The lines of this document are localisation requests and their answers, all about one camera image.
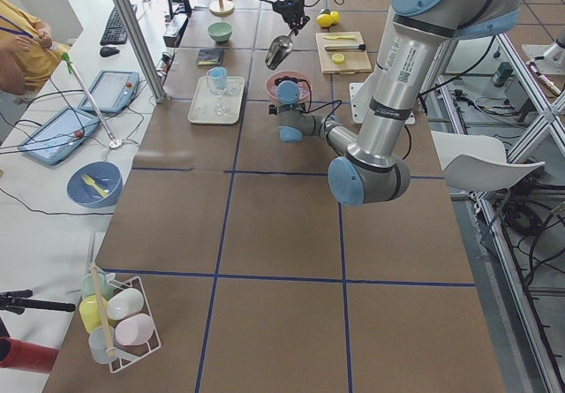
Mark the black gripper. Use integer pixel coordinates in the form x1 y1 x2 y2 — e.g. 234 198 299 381
272 0 309 36

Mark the steel ice scoop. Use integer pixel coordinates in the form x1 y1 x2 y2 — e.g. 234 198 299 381
265 31 294 70

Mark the light blue cup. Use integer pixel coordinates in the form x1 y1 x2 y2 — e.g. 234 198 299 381
207 66 227 91

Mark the white cup in rack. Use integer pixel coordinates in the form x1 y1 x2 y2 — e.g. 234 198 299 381
107 288 144 320

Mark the green cup in rack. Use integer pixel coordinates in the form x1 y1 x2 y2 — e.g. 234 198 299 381
81 269 115 300

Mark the pink cup in rack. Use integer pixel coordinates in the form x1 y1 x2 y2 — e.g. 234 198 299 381
115 314 154 346

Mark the white cup rack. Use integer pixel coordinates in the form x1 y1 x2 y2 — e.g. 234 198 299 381
88 264 162 374

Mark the yellow cup in rack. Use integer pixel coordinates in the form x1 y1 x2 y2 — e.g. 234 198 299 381
79 295 102 334

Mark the grey cup in rack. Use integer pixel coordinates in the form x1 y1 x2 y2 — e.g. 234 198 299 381
88 326 117 364

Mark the yellow lemon near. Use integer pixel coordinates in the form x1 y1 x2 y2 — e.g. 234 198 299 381
316 13 334 28

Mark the yellow lemon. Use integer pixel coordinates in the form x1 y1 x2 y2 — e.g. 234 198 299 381
330 11 340 25
316 13 334 28

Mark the yellow plastic knife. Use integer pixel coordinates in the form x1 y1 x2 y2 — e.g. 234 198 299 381
322 35 357 41

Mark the yellow lemon far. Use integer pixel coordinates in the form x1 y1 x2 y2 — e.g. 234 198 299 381
330 11 340 25

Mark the wooden cutting board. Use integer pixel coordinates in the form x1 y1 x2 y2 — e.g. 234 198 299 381
315 31 373 74

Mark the lemon half slice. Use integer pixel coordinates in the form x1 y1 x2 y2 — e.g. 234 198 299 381
331 53 346 64

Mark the pink bowl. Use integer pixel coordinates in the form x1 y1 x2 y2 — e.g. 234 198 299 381
266 71 311 103

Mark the steel cylinder muddler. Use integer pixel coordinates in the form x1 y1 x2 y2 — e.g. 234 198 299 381
324 43 366 52

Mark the green bowl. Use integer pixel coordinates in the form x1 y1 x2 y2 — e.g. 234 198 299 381
207 21 233 43

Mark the wooden mug tree stand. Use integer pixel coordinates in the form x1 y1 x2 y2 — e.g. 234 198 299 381
208 0 235 17

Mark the clear wine glass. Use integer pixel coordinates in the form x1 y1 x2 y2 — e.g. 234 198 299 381
208 73 229 116

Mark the grey yellow cloth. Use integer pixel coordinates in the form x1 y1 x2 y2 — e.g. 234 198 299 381
196 48 224 66

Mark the cream bear tray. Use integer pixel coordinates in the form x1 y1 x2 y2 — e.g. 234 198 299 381
187 76 245 125

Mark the black keyboard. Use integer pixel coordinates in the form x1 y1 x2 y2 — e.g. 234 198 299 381
99 7 128 46

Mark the black computer mouse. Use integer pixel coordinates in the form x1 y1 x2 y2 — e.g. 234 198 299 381
99 46 120 57

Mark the teach pendant far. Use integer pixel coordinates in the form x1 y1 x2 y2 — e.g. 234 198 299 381
89 71 140 115

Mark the teach pendant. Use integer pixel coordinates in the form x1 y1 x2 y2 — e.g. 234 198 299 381
89 71 140 115
18 107 100 165

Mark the green tipped metal rod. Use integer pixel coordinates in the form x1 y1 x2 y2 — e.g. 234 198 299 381
62 53 123 149

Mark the white chair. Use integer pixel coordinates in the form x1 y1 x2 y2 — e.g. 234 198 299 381
431 131 545 192

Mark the teach pendant near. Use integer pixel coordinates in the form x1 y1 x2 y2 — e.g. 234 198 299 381
18 107 100 165

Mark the blue bowl off table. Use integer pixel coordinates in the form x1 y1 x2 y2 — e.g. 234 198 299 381
66 161 123 208

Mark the person in yellow shirt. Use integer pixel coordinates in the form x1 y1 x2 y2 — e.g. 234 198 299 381
1 0 66 95

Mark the red fire extinguisher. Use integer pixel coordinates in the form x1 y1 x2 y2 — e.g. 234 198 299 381
1 321 58 374

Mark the aluminium frame post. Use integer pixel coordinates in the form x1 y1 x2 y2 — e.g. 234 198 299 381
112 0 167 103

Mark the black camera tripod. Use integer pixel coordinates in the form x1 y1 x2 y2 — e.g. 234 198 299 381
1 290 76 315

